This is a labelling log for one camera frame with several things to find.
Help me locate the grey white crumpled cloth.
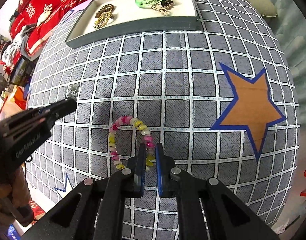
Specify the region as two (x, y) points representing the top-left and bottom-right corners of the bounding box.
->
(1, 24), (37, 64)

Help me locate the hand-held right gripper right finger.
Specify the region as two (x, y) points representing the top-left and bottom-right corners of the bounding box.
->
(155, 143), (282, 240)

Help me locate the beige pillow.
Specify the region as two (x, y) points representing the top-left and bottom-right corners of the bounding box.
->
(239, 0), (278, 18)

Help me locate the grey checked star bedsheet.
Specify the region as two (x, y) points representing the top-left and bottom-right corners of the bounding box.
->
(25, 0), (302, 233)

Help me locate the small silver hair claw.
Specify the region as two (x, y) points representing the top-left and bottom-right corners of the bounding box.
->
(66, 84), (81, 100)

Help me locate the pile of red packets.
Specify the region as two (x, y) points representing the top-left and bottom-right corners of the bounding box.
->
(0, 0), (133, 77)

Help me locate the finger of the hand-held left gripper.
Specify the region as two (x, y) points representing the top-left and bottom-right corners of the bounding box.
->
(30, 98), (77, 114)
(41, 102), (78, 128)

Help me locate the person's left forearm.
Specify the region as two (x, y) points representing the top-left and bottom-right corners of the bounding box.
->
(0, 166), (34, 227)

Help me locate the dark picture box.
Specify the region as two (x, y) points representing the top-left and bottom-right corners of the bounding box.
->
(8, 57), (36, 85)

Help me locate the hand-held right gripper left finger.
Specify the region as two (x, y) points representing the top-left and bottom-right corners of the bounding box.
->
(23, 143), (147, 240)

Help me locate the pink yellow beaded bracelet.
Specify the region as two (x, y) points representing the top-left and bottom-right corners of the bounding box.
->
(108, 115), (156, 172)

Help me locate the white jewelry tray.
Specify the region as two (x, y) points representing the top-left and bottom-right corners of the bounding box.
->
(65, 0), (201, 48)

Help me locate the orange plastic bag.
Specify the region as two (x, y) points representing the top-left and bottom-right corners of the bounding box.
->
(0, 85), (30, 120)

